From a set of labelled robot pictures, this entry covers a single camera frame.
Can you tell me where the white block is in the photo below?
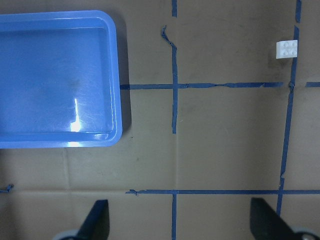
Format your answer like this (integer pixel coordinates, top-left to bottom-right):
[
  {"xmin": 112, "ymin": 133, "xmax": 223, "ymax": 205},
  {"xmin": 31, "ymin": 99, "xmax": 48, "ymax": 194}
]
[{"xmin": 276, "ymin": 40, "xmax": 298, "ymax": 59}]

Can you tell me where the blue plastic tray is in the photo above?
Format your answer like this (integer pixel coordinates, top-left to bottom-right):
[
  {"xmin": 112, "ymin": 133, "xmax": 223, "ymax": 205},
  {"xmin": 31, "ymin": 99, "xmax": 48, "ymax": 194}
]
[{"xmin": 0, "ymin": 10, "xmax": 123, "ymax": 149}]

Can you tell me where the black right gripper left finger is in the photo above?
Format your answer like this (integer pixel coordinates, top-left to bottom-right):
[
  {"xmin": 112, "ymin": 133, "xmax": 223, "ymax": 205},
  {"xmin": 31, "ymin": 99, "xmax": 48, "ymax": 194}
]
[{"xmin": 75, "ymin": 199, "xmax": 110, "ymax": 240}]

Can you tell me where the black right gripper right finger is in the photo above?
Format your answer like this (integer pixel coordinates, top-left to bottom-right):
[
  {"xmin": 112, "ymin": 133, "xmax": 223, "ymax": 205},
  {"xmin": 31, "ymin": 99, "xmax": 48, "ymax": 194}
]
[{"xmin": 250, "ymin": 197, "xmax": 310, "ymax": 240}]

